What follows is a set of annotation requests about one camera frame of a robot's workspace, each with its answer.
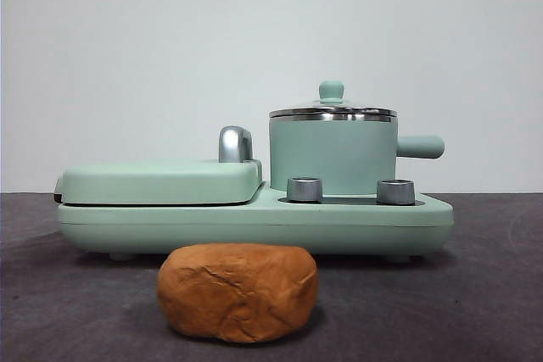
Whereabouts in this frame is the glass pot lid green knob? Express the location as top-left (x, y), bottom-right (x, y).
top-left (269, 80), bottom-right (398, 120)

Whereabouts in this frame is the brown potato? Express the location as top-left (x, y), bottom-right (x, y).
top-left (156, 242), bottom-right (319, 344)

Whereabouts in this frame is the mint green steamer pot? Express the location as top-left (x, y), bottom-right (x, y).
top-left (268, 114), bottom-right (445, 193)

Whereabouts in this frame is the mint green griddle lid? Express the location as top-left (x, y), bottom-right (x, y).
top-left (53, 158), bottom-right (264, 206)

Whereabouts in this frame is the silver control knob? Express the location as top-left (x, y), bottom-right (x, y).
top-left (376, 179), bottom-right (416, 206)
top-left (286, 176), bottom-right (324, 203)

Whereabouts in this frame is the mint green breakfast machine base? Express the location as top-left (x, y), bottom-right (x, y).
top-left (57, 181), bottom-right (455, 262)

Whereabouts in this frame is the chrome griddle lid handle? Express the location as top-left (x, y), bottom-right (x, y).
top-left (218, 125), bottom-right (255, 164)

